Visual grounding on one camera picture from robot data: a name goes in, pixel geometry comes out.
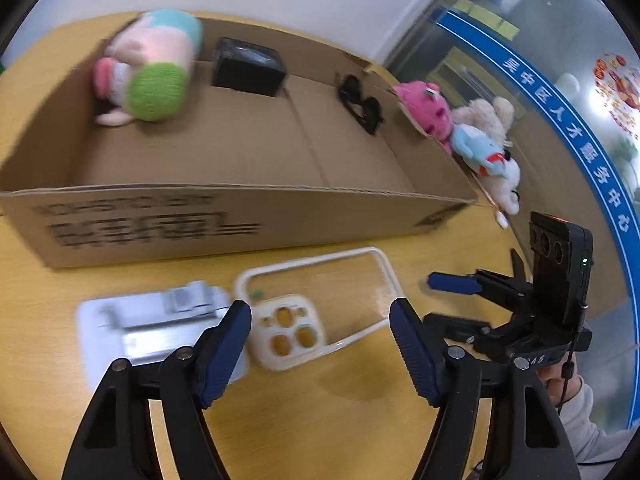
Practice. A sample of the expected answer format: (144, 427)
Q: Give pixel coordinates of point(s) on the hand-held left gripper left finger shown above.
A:
(225, 355)

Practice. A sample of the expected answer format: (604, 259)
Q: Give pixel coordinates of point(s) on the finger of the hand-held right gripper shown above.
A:
(460, 329)
(452, 283)

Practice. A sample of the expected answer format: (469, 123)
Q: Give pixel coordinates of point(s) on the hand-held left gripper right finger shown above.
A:
(412, 350)

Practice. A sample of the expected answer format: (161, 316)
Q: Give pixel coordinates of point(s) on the clear white phone case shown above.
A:
(257, 345)

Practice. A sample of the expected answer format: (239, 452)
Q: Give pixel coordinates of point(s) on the white charger device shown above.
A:
(110, 330)

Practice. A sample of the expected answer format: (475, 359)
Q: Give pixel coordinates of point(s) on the cardboard box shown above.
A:
(200, 230)

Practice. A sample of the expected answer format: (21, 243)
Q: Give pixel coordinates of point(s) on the person's right forearm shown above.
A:
(590, 425)

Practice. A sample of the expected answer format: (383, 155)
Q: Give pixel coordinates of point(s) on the person's right hand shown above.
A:
(555, 382)

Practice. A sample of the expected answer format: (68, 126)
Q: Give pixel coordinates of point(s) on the white plush toy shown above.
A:
(505, 185)

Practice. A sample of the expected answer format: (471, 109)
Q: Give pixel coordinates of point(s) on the blue plush toy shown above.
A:
(472, 145)

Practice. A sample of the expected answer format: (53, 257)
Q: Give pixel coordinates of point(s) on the glass partition blue band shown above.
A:
(550, 125)

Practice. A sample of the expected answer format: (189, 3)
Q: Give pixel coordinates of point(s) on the beige plush bear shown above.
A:
(492, 115)

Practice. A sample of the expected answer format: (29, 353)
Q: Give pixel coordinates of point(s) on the pink cat plush toy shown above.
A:
(430, 110)

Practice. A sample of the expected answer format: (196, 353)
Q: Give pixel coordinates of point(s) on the black sunglasses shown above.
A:
(370, 115)

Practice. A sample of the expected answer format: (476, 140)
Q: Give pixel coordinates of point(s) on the red window decal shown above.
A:
(617, 92)

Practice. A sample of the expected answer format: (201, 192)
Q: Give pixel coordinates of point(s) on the black power adapter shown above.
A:
(245, 72)

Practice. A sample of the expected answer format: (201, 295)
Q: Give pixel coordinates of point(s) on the pink teal plush toy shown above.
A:
(155, 60)

